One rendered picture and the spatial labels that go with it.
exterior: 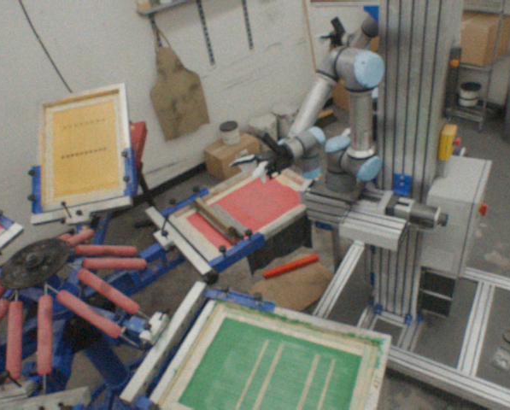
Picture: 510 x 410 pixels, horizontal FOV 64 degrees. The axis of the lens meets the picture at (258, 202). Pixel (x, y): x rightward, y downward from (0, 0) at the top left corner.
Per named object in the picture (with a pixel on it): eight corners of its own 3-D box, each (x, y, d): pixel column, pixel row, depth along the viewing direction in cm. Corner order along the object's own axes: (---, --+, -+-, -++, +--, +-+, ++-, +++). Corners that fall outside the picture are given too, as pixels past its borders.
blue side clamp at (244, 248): (260, 238, 219) (258, 229, 215) (266, 243, 216) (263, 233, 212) (213, 268, 208) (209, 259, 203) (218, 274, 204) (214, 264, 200)
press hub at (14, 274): (153, 364, 278) (62, 213, 196) (178, 408, 251) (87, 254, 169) (98, 401, 263) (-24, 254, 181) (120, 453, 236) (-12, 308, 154)
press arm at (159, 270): (270, 203, 254) (269, 196, 251) (276, 207, 250) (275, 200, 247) (78, 319, 207) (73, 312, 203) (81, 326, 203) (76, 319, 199)
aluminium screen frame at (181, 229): (269, 161, 275) (268, 157, 273) (331, 198, 235) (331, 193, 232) (165, 219, 245) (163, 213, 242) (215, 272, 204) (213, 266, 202)
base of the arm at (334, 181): (361, 176, 195) (361, 158, 189) (349, 195, 186) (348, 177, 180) (331, 170, 203) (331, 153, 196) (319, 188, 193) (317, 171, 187)
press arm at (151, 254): (170, 243, 221) (167, 236, 218) (175, 248, 217) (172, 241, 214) (141, 260, 214) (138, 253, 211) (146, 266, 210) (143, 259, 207)
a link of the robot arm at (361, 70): (358, 163, 186) (356, 41, 153) (383, 176, 175) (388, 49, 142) (338, 174, 181) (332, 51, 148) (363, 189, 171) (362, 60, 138)
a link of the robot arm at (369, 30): (383, 23, 181) (336, 83, 227) (400, 16, 185) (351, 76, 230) (368, 2, 182) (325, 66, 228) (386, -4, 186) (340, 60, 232)
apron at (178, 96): (208, 120, 434) (181, 16, 370) (212, 122, 429) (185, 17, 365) (164, 141, 413) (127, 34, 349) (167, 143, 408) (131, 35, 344)
